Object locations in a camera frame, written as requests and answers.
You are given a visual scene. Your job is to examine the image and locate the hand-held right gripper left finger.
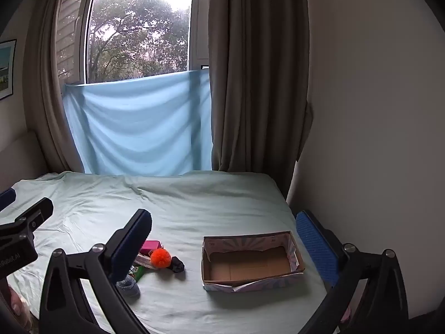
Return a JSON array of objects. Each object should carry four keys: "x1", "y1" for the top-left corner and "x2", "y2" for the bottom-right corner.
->
[{"x1": 39, "y1": 209, "x2": 154, "y2": 334}]

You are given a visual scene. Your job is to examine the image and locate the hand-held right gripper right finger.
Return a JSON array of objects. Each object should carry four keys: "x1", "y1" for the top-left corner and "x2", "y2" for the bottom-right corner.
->
[{"x1": 295, "y1": 210, "x2": 409, "y2": 334}]

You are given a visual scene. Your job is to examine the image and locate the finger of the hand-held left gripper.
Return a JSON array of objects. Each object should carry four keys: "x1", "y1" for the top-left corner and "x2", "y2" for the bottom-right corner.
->
[
  {"x1": 0, "y1": 188, "x2": 17, "y2": 212},
  {"x1": 13, "y1": 198, "x2": 54, "y2": 233}
]

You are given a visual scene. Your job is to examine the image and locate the pink pouch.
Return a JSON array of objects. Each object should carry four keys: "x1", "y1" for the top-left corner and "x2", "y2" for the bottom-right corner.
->
[{"x1": 140, "y1": 240, "x2": 164, "y2": 254}]

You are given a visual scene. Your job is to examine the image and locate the green packet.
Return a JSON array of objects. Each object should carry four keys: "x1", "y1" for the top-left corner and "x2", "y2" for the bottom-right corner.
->
[{"x1": 130, "y1": 264, "x2": 148, "y2": 282}]

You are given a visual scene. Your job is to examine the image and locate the orange pompom ball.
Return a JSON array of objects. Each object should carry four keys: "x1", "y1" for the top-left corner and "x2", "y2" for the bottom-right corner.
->
[{"x1": 150, "y1": 249, "x2": 172, "y2": 270}]

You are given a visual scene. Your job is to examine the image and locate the grey sock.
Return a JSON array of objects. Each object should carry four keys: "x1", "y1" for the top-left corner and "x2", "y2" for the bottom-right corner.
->
[{"x1": 115, "y1": 274, "x2": 141, "y2": 298}]

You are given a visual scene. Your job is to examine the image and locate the patterned cardboard box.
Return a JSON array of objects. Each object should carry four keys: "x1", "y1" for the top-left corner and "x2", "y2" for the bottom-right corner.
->
[{"x1": 201, "y1": 230, "x2": 306, "y2": 293}]

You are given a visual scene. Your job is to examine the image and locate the person's left hand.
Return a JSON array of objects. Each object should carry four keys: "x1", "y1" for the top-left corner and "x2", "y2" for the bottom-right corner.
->
[{"x1": 8, "y1": 285, "x2": 33, "y2": 331}]

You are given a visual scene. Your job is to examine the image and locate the beige headboard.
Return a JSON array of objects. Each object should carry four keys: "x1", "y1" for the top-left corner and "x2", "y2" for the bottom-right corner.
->
[{"x1": 0, "y1": 130, "x2": 53, "y2": 190}]

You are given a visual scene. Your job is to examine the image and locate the bed with pale green sheet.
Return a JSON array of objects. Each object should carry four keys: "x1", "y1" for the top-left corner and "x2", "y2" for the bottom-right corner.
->
[{"x1": 0, "y1": 170, "x2": 329, "y2": 334}]

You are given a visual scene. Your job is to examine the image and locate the brown curtain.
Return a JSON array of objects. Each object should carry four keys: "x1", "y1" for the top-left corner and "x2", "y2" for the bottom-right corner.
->
[
  {"x1": 23, "y1": 0, "x2": 91, "y2": 174},
  {"x1": 208, "y1": 0, "x2": 313, "y2": 199}
]

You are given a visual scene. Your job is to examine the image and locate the light blue hanging cloth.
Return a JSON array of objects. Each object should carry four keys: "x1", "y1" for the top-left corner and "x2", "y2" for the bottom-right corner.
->
[{"x1": 63, "y1": 70, "x2": 213, "y2": 176}]

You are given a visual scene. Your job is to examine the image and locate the window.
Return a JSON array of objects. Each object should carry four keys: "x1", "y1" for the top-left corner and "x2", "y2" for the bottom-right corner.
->
[{"x1": 56, "y1": 0, "x2": 210, "y2": 86}]

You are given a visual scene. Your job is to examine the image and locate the framed wall picture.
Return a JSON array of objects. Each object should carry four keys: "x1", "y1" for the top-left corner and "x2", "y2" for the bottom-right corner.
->
[{"x1": 0, "y1": 39, "x2": 17, "y2": 101}]

